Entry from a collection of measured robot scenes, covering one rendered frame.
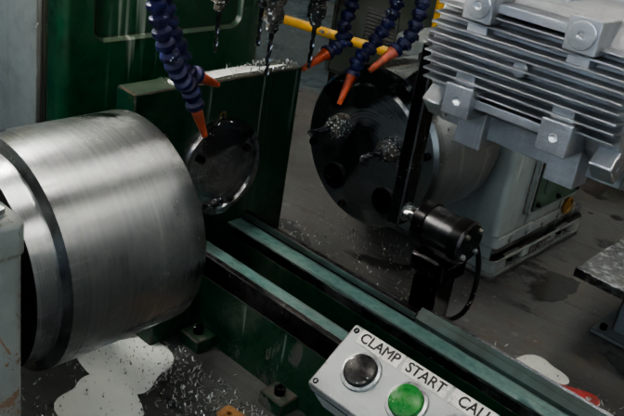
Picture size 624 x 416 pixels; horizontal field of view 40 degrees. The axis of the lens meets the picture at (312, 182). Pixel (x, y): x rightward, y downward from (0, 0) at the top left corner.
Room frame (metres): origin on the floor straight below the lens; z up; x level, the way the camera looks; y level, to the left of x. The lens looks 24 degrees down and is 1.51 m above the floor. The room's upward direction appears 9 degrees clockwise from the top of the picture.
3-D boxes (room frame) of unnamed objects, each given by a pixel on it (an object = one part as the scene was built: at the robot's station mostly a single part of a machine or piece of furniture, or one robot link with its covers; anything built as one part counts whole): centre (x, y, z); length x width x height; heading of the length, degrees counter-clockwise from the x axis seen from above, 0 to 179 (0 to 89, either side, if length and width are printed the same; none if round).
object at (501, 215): (1.49, -0.32, 0.99); 0.35 x 0.31 x 0.37; 141
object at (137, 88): (1.13, 0.18, 0.97); 0.30 x 0.11 x 0.34; 141
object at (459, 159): (1.28, -0.15, 1.04); 0.41 x 0.25 x 0.25; 141
